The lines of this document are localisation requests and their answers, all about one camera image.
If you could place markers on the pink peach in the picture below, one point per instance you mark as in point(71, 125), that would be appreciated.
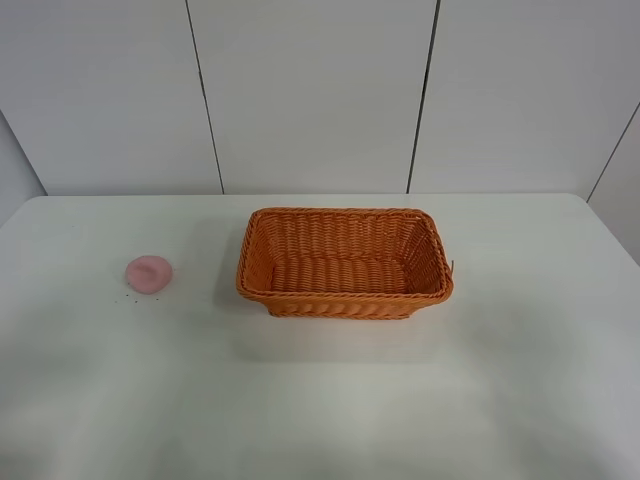
point(148, 274)

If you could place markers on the orange woven basket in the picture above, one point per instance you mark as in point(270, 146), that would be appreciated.
point(354, 263)

